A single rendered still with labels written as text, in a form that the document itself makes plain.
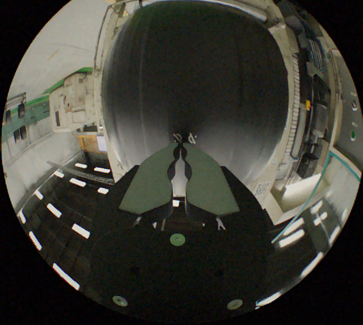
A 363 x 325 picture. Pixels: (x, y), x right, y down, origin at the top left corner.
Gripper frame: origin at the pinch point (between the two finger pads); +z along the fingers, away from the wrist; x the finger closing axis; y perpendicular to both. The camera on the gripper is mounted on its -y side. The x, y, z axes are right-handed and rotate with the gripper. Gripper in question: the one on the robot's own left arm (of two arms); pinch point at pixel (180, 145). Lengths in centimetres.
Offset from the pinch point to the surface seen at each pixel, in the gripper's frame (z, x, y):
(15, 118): 196, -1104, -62
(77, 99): 314, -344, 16
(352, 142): -4, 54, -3
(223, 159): 1.5, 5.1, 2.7
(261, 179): 18.4, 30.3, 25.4
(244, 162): 1.6, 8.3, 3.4
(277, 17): 13.9, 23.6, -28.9
